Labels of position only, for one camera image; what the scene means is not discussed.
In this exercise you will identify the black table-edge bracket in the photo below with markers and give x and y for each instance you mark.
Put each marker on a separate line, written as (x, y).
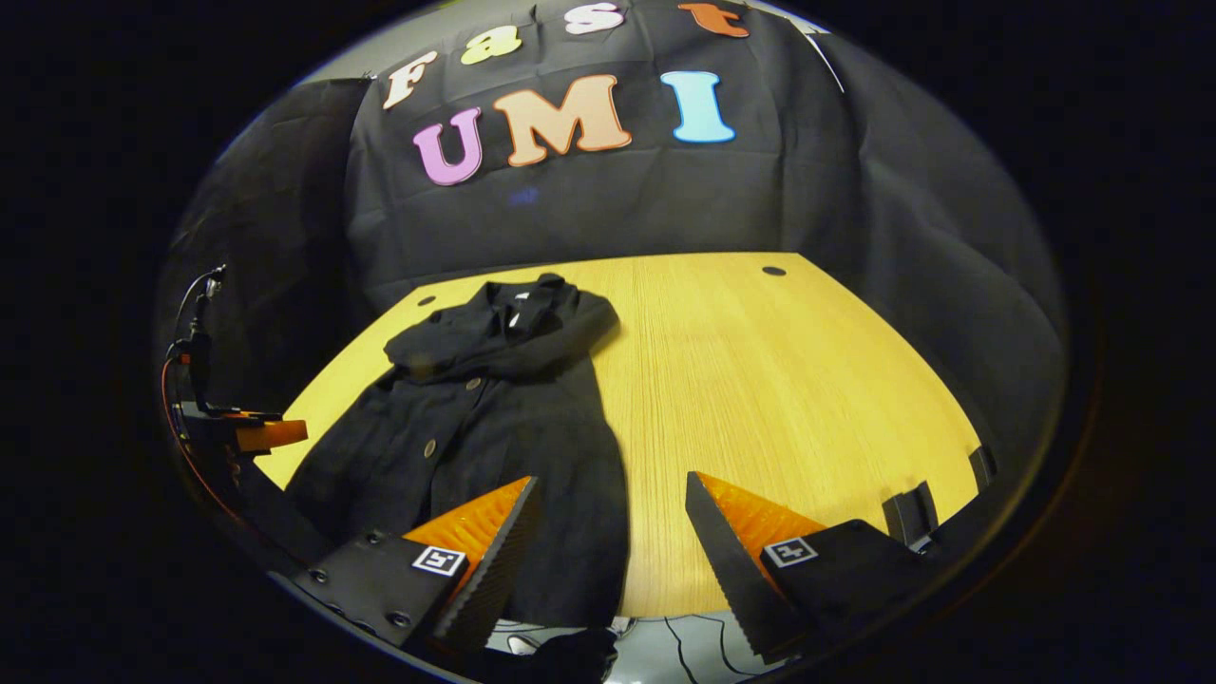
(982, 467)
(910, 513)

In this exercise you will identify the black button-up coat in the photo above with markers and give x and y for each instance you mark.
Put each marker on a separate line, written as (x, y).
(513, 427)

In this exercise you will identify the black backdrop cloth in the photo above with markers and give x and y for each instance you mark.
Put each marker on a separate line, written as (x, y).
(617, 218)

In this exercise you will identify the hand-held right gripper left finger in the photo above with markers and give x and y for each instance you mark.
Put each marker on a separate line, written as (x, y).
(494, 570)

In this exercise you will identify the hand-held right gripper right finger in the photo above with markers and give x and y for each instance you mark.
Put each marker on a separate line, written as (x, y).
(727, 570)

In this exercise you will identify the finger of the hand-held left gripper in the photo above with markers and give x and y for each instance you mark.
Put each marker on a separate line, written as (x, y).
(275, 434)

